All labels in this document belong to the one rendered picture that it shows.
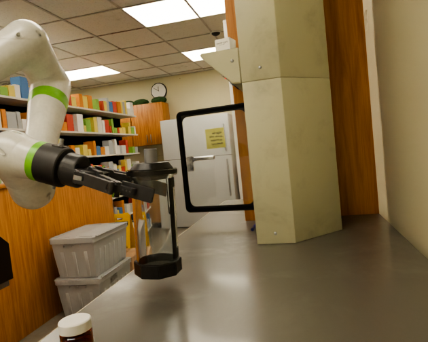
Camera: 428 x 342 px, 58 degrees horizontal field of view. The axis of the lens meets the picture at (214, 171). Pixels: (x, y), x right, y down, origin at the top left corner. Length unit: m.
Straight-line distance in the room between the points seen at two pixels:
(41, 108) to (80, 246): 2.11
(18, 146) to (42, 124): 0.25
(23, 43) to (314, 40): 0.83
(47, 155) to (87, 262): 2.38
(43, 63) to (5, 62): 0.11
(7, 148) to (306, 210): 0.79
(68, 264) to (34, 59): 2.30
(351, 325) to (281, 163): 0.56
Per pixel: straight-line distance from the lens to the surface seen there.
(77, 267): 3.31
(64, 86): 1.33
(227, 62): 1.14
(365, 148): 1.49
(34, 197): 1.05
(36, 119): 1.21
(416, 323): 0.68
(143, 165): 0.80
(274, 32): 1.15
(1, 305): 3.15
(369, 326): 0.66
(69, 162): 0.89
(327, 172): 1.21
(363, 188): 1.50
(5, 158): 0.95
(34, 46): 1.26
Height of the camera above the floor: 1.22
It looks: 3 degrees down
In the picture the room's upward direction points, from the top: 6 degrees counter-clockwise
